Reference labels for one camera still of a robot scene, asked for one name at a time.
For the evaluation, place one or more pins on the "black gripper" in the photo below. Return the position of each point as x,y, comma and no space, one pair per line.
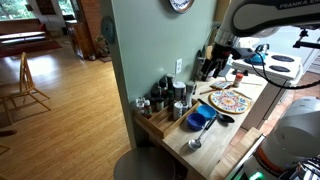
217,62

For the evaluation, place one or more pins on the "glass steel pepper grinder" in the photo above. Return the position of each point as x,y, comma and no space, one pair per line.
190,86

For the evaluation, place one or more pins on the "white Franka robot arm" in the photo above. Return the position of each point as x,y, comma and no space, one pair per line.
256,18

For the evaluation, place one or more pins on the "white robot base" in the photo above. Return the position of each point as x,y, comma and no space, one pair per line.
294,138

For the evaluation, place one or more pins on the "red-capped spice jar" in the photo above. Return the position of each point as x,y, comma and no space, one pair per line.
237,80

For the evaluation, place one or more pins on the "wooden spice tray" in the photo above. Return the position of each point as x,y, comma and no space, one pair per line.
163,123

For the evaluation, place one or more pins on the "small patterned square tile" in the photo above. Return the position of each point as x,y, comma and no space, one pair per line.
221,85

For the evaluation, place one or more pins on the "blue kettle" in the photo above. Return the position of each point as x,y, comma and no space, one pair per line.
260,55

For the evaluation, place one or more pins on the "colourful patterned round plate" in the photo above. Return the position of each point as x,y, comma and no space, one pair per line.
229,101

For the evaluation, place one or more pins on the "steel lidded canister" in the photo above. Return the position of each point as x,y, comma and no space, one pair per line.
179,89

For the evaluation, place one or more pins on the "light blue bowl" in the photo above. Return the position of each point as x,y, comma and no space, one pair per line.
207,111

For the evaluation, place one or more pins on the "black serving spoon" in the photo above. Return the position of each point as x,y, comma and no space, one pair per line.
220,117

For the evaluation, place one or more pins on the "white electric stove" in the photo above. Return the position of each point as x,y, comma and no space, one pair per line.
276,65

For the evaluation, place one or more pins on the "dark blue bowl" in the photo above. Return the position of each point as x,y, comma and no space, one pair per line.
196,121

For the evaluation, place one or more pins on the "steel ladle spoon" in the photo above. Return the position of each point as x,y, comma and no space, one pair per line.
195,144

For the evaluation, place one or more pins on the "round grey stool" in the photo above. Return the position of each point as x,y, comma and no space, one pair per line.
146,163

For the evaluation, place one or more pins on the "wooden chair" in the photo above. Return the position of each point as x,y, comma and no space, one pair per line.
24,87

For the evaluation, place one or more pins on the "white wall outlet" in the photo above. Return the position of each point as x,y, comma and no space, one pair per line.
178,66

